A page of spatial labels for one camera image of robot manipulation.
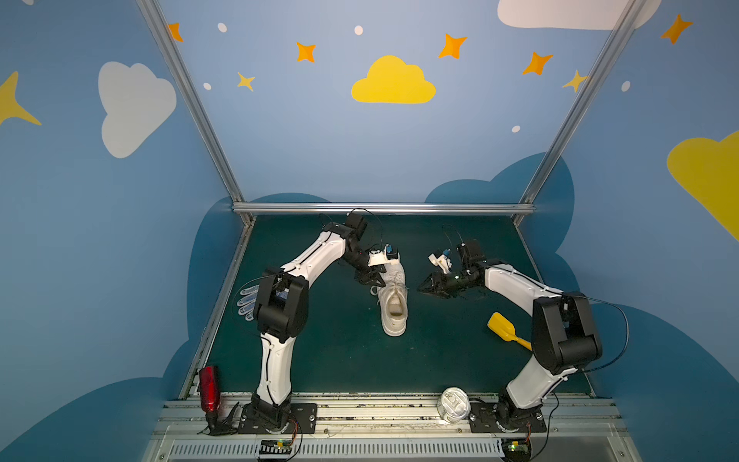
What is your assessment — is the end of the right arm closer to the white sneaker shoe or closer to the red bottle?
the white sneaker shoe

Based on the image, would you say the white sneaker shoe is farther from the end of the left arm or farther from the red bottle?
the red bottle

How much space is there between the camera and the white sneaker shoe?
0.85 metres

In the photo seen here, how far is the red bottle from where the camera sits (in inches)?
29.5

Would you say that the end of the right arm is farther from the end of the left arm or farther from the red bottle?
the red bottle

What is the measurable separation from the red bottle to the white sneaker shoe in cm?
51
